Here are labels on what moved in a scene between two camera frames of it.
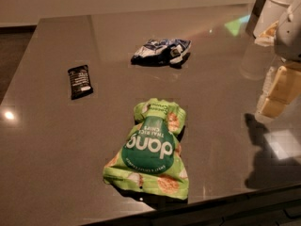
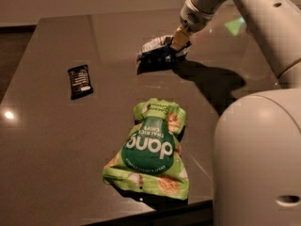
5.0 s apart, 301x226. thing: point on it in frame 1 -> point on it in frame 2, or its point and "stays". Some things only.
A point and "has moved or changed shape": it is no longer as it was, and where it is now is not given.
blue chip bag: x=161 y=52 has moved or changed shape
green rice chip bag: x=150 y=156 stays
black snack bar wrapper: x=80 y=81 stays
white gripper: x=289 y=37 -> x=195 y=20
